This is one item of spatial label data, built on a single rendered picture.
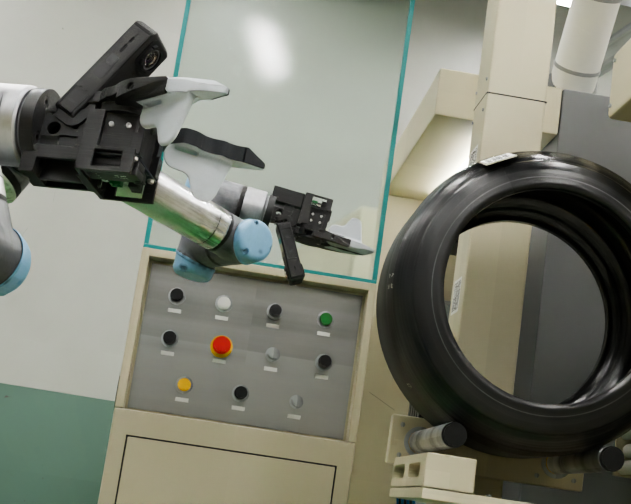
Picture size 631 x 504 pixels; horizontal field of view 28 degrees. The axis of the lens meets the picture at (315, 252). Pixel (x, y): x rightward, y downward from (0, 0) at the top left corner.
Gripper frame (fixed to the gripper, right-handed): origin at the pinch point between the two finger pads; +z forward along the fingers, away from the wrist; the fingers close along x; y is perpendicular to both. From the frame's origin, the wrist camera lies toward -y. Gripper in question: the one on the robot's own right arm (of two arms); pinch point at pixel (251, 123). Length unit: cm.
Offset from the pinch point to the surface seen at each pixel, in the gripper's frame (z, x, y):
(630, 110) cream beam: 36, -143, -77
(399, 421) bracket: -3, -148, -7
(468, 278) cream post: 7, -149, -39
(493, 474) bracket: 16, -154, -1
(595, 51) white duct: 27, -193, -119
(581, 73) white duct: 24, -196, -114
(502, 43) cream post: 8, -142, -91
